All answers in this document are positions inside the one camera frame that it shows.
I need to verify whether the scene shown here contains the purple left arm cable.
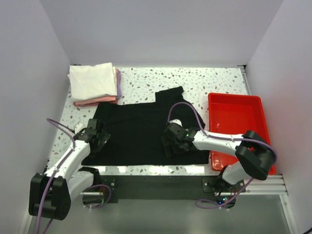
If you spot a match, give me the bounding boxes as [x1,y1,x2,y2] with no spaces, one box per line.
[35,118,114,234]

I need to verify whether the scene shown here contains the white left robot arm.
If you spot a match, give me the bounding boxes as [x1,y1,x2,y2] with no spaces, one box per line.
[28,119,110,220]

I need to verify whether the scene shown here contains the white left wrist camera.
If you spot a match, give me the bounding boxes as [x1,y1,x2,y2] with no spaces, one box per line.
[74,122,86,134]

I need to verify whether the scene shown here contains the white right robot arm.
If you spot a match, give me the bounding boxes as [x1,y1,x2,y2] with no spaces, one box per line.
[161,122,277,192]

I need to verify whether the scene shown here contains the black t shirt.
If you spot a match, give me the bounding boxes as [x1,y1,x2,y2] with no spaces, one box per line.
[82,86,209,166]

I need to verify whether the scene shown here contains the red plastic bin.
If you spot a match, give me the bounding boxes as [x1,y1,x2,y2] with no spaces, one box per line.
[208,92,277,175]

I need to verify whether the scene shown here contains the white folded t shirt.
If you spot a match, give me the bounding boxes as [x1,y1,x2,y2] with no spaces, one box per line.
[68,62,117,101]

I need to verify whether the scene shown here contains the purple folded t shirt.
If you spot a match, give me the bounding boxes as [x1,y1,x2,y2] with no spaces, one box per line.
[117,71,122,99]

